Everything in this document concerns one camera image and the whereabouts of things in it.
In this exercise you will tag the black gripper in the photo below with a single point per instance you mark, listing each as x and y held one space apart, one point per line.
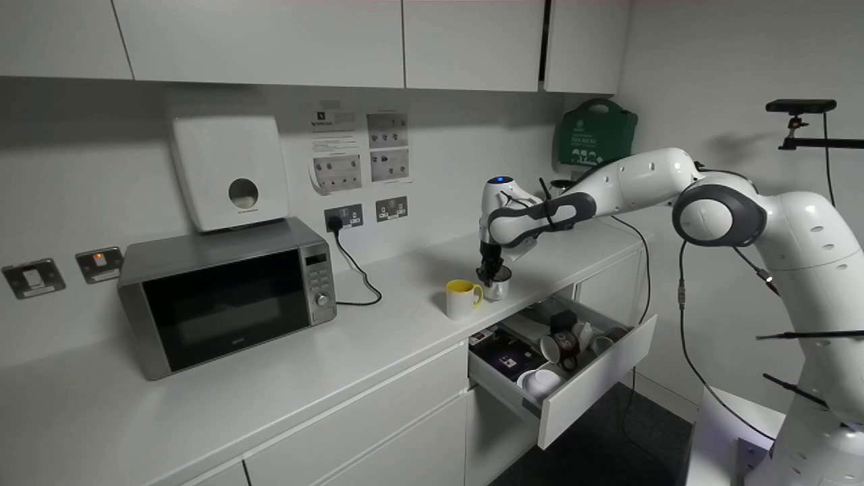
488 255

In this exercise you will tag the white enamel mug dark rim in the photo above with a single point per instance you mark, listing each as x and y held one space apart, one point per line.
499 292

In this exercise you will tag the white mug yellow inside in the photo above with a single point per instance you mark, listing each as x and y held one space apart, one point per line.
459 300

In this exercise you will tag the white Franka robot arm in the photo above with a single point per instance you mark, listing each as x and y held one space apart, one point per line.
811 270

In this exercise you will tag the white robot base platform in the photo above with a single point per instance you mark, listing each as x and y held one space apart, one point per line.
719 434

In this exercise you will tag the white open drawer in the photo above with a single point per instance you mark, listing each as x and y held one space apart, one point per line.
594 388

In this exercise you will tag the dark printed box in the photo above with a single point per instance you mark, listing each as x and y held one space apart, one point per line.
503 351

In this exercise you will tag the dark translucent bag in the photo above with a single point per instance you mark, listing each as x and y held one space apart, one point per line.
558 316

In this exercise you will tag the plain white mug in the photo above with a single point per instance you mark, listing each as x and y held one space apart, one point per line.
584 336

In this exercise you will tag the white bowl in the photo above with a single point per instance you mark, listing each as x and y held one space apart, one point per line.
541 384

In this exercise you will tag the green first aid bag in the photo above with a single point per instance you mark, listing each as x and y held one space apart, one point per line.
594 124

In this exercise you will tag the white base cabinet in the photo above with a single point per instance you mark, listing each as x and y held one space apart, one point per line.
359 421

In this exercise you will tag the silver microwave oven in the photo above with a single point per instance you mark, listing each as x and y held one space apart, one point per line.
224 305

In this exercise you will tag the white paper towel dispenser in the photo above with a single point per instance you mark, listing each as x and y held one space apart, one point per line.
216 170

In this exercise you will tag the dark double wall socket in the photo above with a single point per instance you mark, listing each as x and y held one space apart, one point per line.
352 215
391 209

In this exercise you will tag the white fused switch plate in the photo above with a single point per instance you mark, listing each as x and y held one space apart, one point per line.
388 166
338 174

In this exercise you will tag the small white wall notice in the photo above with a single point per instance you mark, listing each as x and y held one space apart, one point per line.
330 119

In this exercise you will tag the white wall cabinet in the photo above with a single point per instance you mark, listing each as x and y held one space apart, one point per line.
271 37

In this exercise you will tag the black stereo camera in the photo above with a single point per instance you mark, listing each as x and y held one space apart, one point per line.
799 107

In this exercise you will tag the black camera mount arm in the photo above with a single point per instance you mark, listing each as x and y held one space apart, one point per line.
837 141

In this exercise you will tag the steel wall switch plate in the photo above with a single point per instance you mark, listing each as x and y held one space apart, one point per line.
98 265
32 280

